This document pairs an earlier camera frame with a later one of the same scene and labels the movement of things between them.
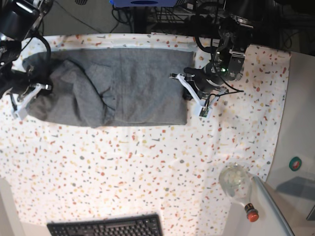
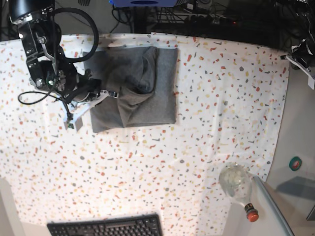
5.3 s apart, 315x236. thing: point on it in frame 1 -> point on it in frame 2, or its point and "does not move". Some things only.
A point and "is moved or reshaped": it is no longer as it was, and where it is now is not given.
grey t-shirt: [110, 87] is moved or reshaped
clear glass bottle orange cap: [235, 179] does not move
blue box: [144, 3] does not move
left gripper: [34, 79] -> [89, 89]
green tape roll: [295, 163] does not move
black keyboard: [147, 225] does not move
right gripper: [204, 79] -> [304, 53]
